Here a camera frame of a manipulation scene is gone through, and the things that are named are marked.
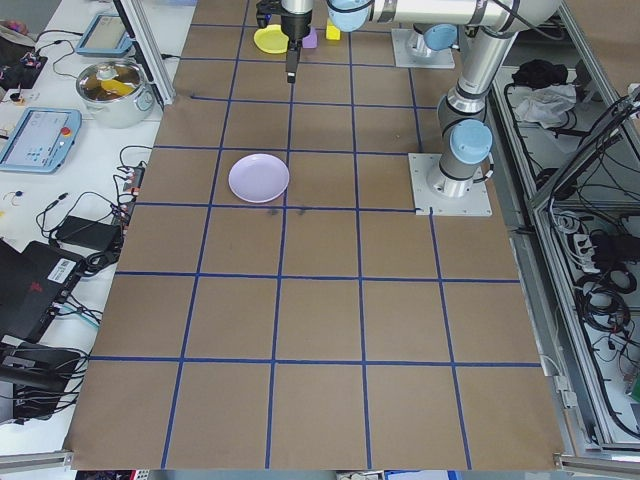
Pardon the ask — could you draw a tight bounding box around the yellow round plate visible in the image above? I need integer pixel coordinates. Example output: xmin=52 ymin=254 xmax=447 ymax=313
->
xmin=253 ymin=25 xmax=291 ymax=55

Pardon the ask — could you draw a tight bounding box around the aluminium profile post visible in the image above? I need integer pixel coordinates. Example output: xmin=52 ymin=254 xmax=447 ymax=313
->
xmin=112 ymin=0 xmax=175 ymax=106

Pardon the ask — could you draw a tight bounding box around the steel cooking pot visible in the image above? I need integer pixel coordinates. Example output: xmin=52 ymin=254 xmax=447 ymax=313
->
xmin=75 ymin=59 xmax=154 ymax=130

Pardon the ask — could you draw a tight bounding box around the aluminium corner bar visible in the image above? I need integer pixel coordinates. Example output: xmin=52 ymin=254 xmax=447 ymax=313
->
xmin=0 ymin=449 xmax=75 ymax=474
xmin=552 ymin=451 xmax=640 ymax=474

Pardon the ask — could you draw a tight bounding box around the white power strip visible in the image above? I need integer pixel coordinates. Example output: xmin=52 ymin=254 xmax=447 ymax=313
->
xmin=569 ymin=232 xmax=602 ymax=274

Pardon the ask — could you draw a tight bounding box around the black power adapter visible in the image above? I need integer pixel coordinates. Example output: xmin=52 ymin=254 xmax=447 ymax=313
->
xmin=52 ymin=215 xmax=124 ymax=247

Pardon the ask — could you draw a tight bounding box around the black cloth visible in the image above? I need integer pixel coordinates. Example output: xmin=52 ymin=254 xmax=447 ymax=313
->
xmin=512 ymin=58 xmax=571 ymax=87

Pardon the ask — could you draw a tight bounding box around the black electronics box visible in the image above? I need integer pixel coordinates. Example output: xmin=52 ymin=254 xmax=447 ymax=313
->
xmin=0 ymin=347 xmax=87 ymax=424

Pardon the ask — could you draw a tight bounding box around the glass pot lid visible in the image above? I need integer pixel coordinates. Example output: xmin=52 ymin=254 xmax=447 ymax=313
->
xmin=77 ymin=60 xmax=146 ymax=101

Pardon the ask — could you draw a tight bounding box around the black computer with label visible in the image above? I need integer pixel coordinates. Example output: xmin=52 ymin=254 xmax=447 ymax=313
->
xmin=0 ymin=239 xmax=84 ymax=346

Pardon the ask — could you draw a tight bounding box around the metal bar frame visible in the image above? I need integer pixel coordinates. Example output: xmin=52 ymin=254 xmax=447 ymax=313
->
xmin=487 ymin=0 xmax=640 ymax=459

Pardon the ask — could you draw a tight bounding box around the black usb hub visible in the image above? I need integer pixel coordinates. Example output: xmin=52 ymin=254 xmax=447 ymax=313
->
xmin=113 ymin=163 xmax=147 ymax=226

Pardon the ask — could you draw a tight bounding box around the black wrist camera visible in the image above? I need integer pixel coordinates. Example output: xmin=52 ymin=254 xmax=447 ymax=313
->
xmin=255 ymin=0 xmax=279 ymax=27

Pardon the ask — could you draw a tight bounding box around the lilac round plate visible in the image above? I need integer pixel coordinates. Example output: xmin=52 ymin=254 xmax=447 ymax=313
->
xmin=228 ymin=153 xmax=291 ymax=204

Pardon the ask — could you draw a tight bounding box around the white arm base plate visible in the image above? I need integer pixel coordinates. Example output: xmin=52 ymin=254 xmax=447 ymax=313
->
xmin=390 ymin=28 xmax=456 ymax=69
xmin=408 ymin=152 xmax=494 ymax=219

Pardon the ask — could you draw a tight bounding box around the white cloth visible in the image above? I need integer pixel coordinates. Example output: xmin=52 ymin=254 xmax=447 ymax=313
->
xmin=514 ymin=84 xmax=579 ymax=129

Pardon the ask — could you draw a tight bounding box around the blue teach pendant tablet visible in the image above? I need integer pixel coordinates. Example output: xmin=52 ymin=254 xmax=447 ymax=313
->
xmin=76 ymin=12 xmax=135 ymax=57
xmin=0 ymin=107 xmax=83 ymax=175

